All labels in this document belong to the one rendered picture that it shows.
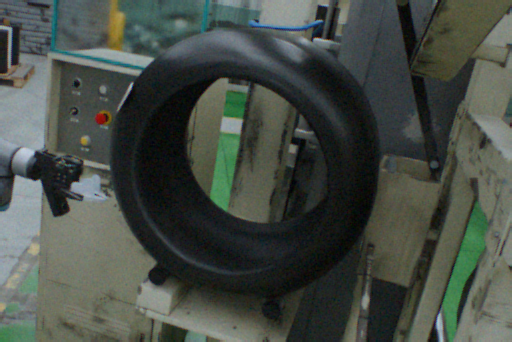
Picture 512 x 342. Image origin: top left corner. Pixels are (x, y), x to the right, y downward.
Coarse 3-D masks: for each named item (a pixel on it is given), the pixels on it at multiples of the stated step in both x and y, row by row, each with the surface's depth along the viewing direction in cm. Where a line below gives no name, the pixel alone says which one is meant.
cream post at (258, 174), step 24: (264, 0) 139; (288, 0) 138; (312, 0) 137; (288, 24) 139; (264, 96) 146; (264, 120) 148; (288, 120) 147; (240, 144) 152; (264, 144) 150; (288, 144) 157; (240, 168) 154; (264, 168) 152; (240, 192) 156; (264, 192) 154; (240, 216) 158; (264, 216) 156
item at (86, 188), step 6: (84, 180) 134; (90, 180) 134; (72, 186) 135; (78, 186) 135; (84, 186) 135; (90, 186) 134; (78, 192) 135; (84, 192) 135; (90, 192) 135; (84, 198) 135; (90, 198) 135; (96, 198) 135; (102, 198) 136
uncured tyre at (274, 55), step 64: (192, 64) 107; (256, 64) 104; (320, 64) 104; (128, 128) 115; (320, 128) 103; (128, 192) 119; (192, 192) 147; (192, 256) 121; (256, 256) 142; (320, 256) 111
